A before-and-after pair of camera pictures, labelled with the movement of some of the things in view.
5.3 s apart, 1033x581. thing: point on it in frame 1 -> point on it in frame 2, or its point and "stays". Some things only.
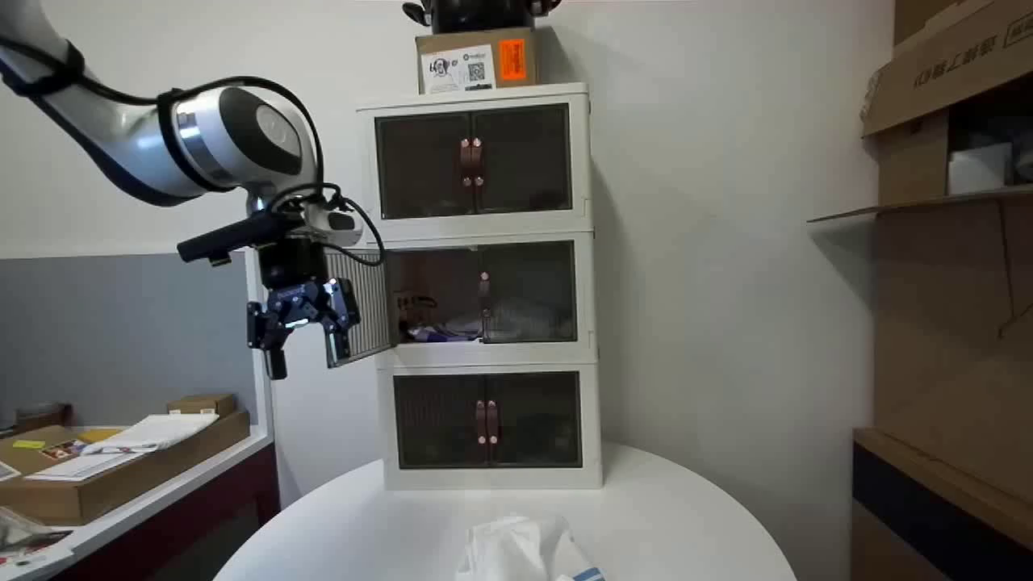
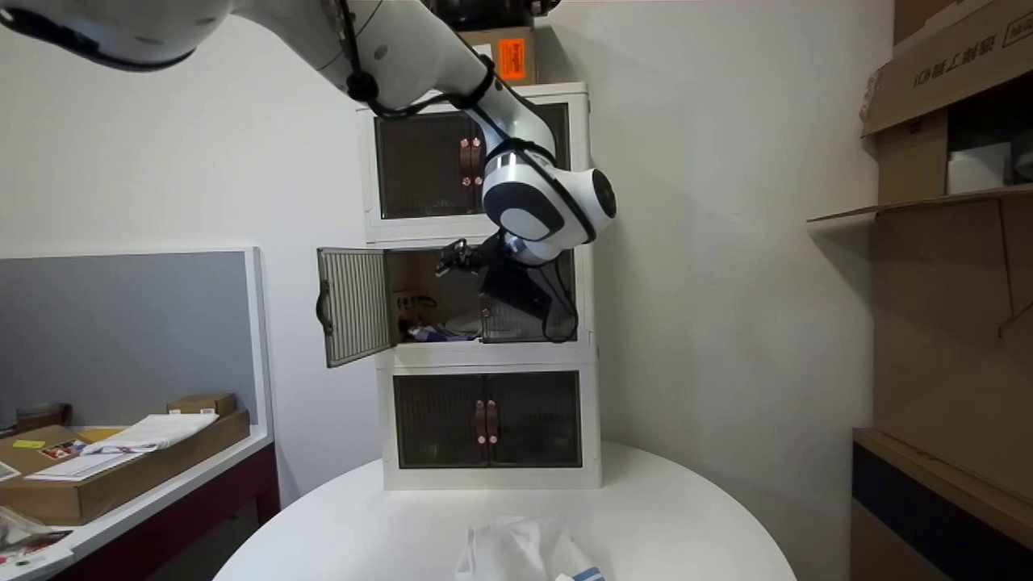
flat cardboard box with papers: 54,469 stays
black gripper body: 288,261 -> 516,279
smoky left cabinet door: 371,295 stays
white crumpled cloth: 520,546 stays
